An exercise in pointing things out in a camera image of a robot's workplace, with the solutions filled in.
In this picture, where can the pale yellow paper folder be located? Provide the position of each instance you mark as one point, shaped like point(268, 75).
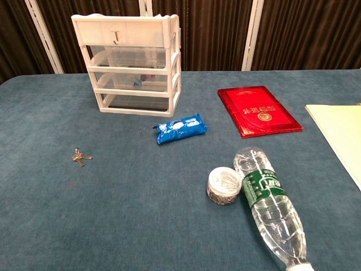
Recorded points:
point(338, 132)

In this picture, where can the metal key bunch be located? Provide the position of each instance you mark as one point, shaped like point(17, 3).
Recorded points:
point(80, 158)

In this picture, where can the red certificate booklet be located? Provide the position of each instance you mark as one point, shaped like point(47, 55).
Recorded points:
point(259, 110)

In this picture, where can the white frame pole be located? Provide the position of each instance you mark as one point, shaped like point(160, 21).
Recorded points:
point(251, 34)
point(145, 7)
point(45, 34)

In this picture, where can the dark brown curtain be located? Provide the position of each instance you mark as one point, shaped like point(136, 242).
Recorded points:
point(214, 34)

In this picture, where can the clear water bottle green label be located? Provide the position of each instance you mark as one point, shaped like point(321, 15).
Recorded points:
point(270, 214)

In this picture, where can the blue snack packet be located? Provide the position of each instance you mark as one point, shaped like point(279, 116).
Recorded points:
point(180, 128)

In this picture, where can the clear plastic drawer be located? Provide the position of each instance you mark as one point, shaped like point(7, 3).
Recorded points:
point(127, 56)
point(121, 82)
point(135, 102)

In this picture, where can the blue felt table cover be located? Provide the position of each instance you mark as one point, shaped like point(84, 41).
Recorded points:
point(127, 211)

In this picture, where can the small white round lid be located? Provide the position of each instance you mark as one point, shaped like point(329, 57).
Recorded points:
point(222, 187)

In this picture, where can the white plastic drawer organizer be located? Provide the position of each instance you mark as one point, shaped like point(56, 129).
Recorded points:
point(127, 69)

